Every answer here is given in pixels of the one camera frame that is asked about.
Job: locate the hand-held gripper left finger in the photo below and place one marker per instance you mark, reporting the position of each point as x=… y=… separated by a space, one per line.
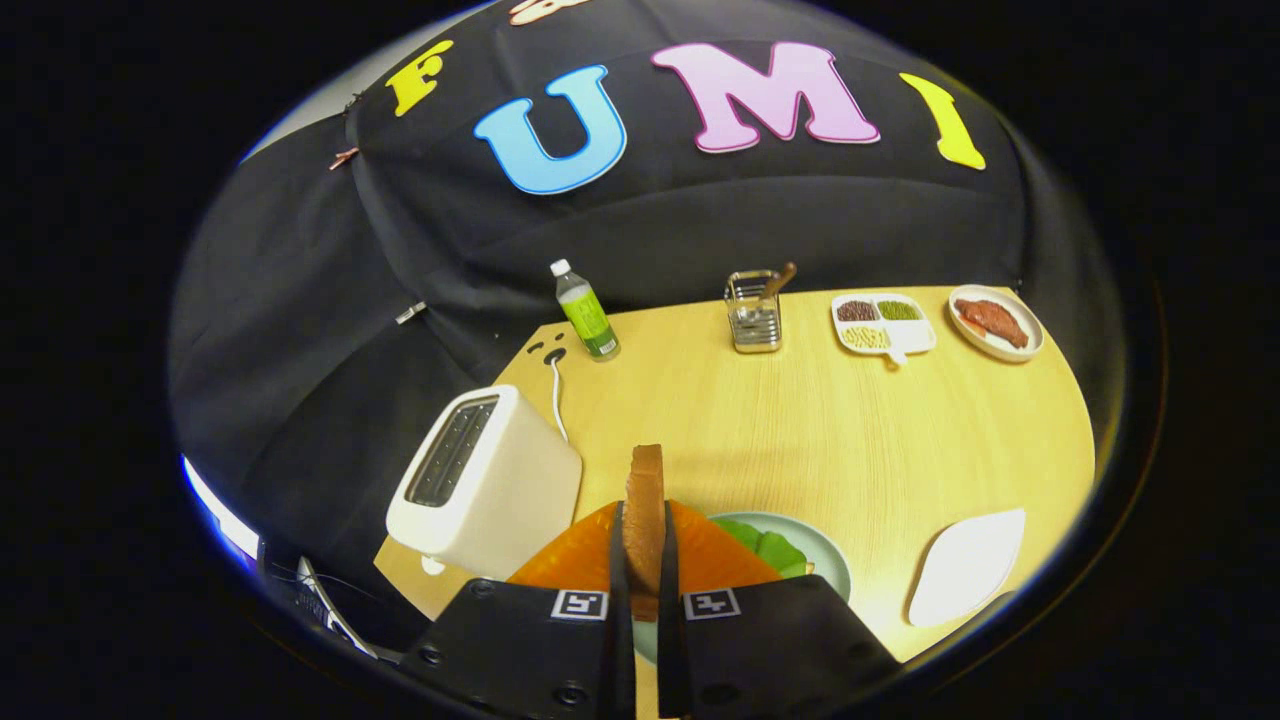
x=620 y=640

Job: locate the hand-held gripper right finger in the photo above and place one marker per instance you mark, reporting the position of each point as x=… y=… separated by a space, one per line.
x=668 y=640

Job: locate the white bread slice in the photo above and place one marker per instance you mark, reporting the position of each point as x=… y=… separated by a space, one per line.
x=645 y=520

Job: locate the green lettuce leaf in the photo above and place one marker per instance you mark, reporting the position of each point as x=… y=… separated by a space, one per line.
x=775 y=550

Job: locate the pale green round plate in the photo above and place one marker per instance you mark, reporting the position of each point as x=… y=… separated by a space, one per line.
x=825 y=560

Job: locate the white toaster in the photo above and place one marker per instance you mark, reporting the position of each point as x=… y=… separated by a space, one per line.
x=500 y=500

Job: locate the white leaf-shaped plate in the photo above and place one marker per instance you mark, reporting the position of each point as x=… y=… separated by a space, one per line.
x=965 y=570

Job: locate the metal utensil holder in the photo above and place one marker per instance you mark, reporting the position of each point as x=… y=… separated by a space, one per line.
x=755 y=330

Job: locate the green label plastic bottle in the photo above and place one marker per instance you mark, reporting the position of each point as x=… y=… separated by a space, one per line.
x=588 y=318

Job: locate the metal cloth clip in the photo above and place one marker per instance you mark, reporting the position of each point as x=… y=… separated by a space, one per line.
x=410 y=312

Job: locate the white divided bean dish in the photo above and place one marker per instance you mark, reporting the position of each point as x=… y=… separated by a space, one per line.
x=915 y=335

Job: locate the glowing screen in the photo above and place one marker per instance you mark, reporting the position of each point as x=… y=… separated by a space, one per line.
x=220 y=512

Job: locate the black backdrop cloth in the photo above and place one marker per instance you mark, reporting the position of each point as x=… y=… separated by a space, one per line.
x=700 y=210

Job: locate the white oval plate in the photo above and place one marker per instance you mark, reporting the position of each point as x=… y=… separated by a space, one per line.
x=1000 y=353

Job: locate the red meat slice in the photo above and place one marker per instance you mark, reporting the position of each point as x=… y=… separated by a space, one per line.
x=992 y=318

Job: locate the pink cloth clip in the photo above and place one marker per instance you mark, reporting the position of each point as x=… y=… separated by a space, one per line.
x=343 y=158

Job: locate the white equipment frame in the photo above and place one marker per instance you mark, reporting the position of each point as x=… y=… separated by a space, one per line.
x=330 y=615

